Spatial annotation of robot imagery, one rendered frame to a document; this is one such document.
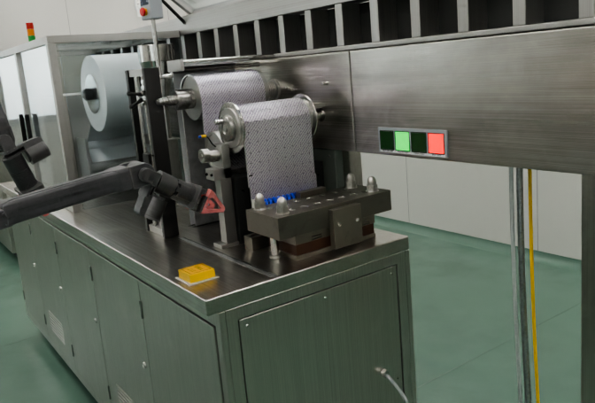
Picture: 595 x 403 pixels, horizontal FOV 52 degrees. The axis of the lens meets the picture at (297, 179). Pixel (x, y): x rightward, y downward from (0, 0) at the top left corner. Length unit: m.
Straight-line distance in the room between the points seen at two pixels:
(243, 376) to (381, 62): 0.90
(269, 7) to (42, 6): 5.32
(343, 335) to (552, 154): 0.73
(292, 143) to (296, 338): 0.57
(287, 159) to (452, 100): 0.53
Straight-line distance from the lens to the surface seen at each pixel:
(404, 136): 1.69
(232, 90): 1.98
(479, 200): 4.62
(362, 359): 1.81
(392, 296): 1.82
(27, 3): 7.29
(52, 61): 2.59
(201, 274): 1.57
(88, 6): 7.45
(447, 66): 1.57
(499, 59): 1.48
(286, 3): 2.08
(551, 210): 4.30
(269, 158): 1.78
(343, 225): 1.69
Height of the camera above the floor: 1.41
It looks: 11 degrees down
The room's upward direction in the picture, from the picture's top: 5 degrees counter-clockwise
